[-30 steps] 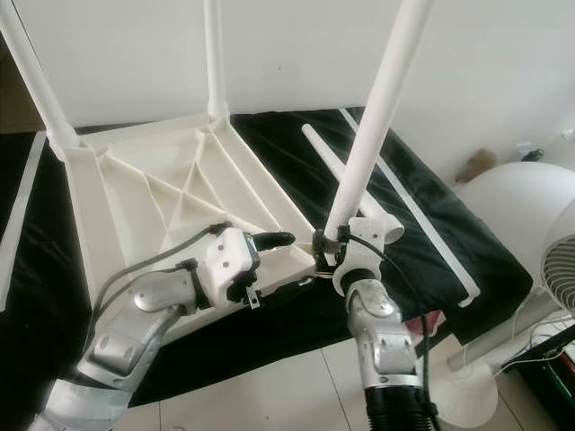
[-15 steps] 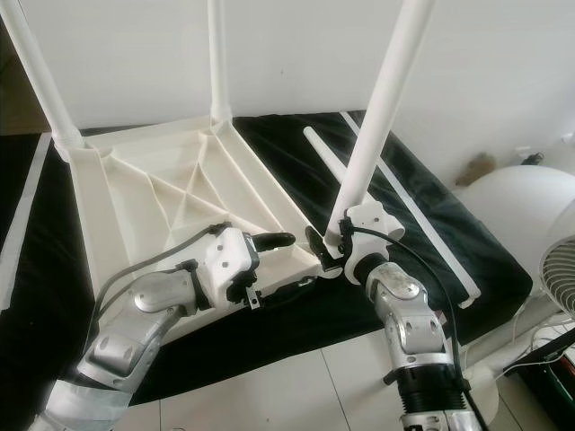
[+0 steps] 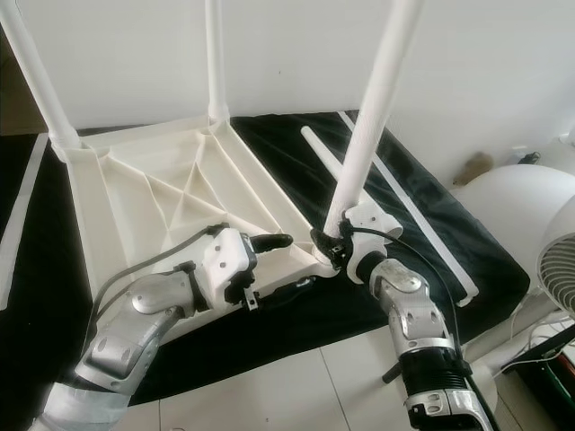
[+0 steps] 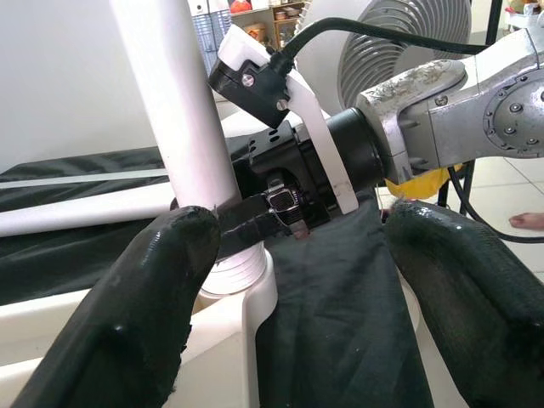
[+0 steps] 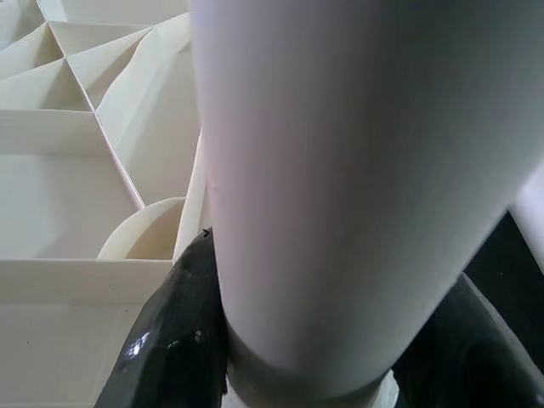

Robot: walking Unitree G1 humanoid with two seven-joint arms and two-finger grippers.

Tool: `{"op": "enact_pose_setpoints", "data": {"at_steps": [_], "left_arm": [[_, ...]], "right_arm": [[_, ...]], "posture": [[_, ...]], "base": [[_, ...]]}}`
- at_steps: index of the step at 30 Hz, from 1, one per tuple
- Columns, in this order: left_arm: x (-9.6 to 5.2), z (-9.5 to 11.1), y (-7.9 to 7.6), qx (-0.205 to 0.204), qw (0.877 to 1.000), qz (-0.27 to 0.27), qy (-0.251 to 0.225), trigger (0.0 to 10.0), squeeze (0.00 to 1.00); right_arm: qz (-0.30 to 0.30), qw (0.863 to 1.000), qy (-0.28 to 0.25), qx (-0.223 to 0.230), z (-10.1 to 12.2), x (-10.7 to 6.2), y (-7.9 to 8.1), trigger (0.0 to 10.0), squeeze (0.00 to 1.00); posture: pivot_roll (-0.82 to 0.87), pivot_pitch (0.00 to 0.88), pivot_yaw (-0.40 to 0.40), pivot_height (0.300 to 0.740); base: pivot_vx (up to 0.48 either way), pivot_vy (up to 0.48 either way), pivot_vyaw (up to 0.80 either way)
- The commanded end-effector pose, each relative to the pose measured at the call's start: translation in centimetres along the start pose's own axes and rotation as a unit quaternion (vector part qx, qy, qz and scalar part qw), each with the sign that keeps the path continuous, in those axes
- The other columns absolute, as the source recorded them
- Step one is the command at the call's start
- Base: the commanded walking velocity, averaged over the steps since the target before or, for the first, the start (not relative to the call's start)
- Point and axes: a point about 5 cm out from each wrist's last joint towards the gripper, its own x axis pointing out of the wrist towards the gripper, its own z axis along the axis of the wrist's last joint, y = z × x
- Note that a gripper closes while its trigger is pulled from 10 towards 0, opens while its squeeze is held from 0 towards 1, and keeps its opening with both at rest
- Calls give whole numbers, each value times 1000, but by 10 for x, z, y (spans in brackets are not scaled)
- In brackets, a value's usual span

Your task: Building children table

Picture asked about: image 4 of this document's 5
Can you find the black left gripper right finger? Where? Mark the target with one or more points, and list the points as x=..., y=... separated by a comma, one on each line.
x=476, y=306

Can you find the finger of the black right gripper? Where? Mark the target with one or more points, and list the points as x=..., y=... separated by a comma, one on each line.
x=242, y=229

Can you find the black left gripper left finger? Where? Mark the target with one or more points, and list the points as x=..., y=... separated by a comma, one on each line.
x=127, y=319

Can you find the white plastic table leg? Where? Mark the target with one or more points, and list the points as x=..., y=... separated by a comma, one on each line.
x=85, y=212
x=170, y=106

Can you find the person bare foot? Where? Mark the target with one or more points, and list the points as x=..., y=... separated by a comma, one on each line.
x=529, y=221

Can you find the white standing fan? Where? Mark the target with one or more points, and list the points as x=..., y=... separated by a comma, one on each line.
x=370, y=64

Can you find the yellow cloth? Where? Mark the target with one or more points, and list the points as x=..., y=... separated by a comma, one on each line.
x=421, y=185

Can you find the wooden shelf with items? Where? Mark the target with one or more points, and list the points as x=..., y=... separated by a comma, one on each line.
x=280, y=21

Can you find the blue white plastic drawers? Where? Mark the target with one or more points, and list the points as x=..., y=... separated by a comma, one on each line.
x=208, y=30

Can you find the black metal pole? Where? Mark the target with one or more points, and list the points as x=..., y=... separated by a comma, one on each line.
x=498, y=21

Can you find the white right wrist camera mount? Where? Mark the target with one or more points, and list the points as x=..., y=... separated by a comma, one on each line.
x=323, y=140

